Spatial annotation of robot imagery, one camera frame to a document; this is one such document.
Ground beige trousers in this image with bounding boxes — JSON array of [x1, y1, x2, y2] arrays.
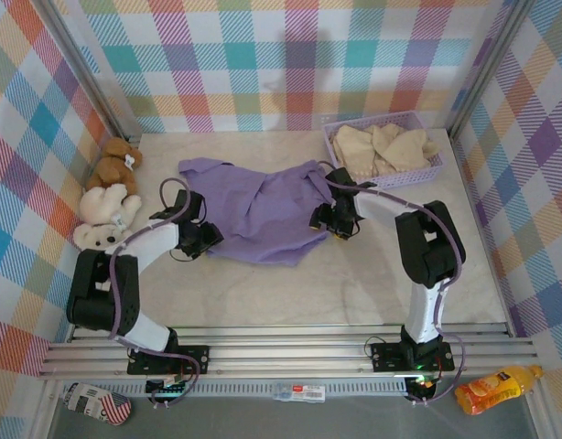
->
[[331, 123, 441, 177]]

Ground lavender plastic basket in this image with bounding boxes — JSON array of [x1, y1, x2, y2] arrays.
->
[[320, 111, 449, 191]]

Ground flag-patterned can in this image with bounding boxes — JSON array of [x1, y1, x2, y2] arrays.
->
[[62, 382, 132, 426]]

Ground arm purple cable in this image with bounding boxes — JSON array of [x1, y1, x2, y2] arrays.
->
[[324, 171, 469, 406], [107, 177, 204, 408]]

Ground aluminium rail frame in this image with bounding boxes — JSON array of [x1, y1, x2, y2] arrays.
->
[[37, 322, 541, 380]]

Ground right aluminium corner post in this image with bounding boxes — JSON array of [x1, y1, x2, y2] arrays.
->
[[445, 0, 538, 138]]

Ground aluminium corner post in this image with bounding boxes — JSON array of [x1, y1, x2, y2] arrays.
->
[[33, 0, 143, 141], [445, 0, 538, 138]]

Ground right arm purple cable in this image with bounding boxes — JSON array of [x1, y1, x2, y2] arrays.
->
[[324, 171, 469, 406]]

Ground left controller board green light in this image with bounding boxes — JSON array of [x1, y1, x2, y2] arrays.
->
[[145, 378, 190, 397]]

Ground brown teddy bear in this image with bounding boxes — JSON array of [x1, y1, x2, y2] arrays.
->
[[85, 136, 144, 196]]

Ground clear packet with red label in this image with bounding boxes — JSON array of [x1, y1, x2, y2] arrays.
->
[[271, 381, 328, 403]]

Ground grey slotted cable duct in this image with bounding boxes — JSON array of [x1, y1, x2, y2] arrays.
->
[[63, 381, 410, 398]]

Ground right controller board green light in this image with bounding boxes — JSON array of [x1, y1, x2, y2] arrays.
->
[[406, 374, 440, 399]]

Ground purple shirt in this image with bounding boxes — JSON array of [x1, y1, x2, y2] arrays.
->
[[178, 157, 340, 268]]

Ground controller board green light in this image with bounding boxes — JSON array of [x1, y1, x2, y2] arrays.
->
[[145, 378, 190, 397], [406, 374, 440, 399]]

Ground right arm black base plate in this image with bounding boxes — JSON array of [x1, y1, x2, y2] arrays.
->
[[370, 340, 456, 374]]

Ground white teddy bear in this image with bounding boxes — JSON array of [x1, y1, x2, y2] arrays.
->
[[73, 182, 144, 269]]

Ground left aluminium corner post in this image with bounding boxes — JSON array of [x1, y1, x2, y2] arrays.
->
[[33, 0, 143, 141]]

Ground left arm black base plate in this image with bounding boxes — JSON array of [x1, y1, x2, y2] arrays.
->
[[126, 343, 211, 377]]

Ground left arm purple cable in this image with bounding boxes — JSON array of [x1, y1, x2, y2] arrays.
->
[[107, 177, 204, 408]]

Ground orange soda bottle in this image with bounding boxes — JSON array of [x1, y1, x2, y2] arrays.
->
[[454, 364, 546, 416]]

